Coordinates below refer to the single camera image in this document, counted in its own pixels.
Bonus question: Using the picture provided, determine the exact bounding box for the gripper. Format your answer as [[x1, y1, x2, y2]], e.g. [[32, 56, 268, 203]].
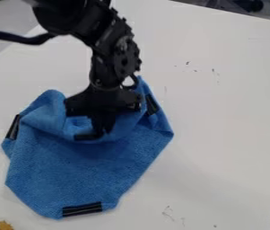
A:
[[62, 83, 144, 139]]

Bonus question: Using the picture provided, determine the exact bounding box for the blue cloth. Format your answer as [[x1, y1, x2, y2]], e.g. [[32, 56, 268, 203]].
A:
[[0, 75, 176, 221]]

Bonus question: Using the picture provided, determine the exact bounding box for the yellow toy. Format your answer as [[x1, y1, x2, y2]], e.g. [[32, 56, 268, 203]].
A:
[[0, 220, 15, 230]]

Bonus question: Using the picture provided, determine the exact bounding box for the black cable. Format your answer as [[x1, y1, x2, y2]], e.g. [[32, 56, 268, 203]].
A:
[[0, 26, 57, 47]]

